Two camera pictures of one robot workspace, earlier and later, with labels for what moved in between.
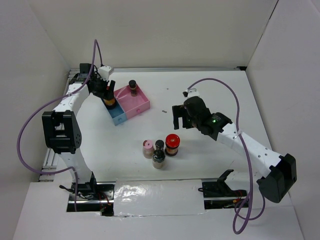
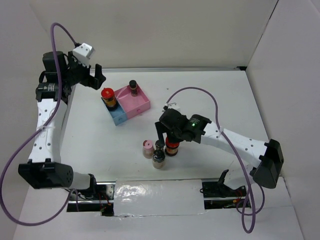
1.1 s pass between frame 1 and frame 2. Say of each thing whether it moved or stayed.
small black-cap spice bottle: stayed
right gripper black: moved
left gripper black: moved
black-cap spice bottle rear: stayed
